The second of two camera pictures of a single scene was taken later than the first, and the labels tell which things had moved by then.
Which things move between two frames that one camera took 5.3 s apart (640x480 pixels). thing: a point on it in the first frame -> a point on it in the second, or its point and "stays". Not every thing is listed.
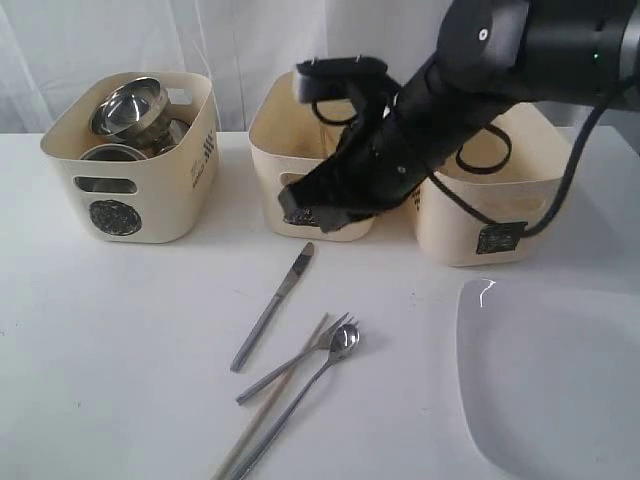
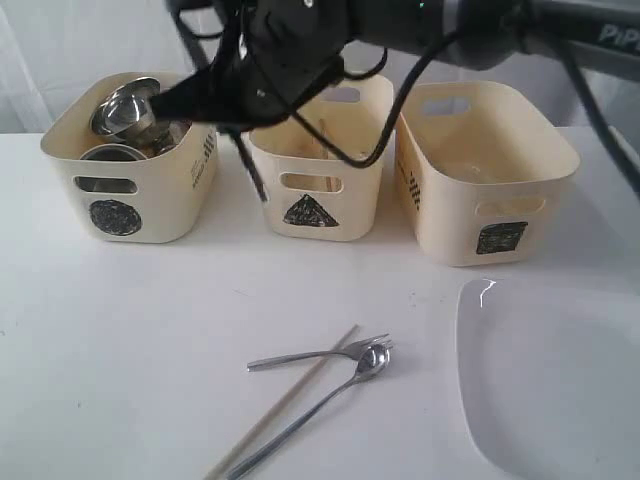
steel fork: [322, 343] -> [360, 347]
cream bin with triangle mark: [291, 137] stays
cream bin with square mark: [486, 204] stays
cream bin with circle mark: [166, 198] stays
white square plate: [549, 376] stays
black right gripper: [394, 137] -> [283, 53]
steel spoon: [345, 341] -> [372, 362]
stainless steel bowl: [136, 112] stays
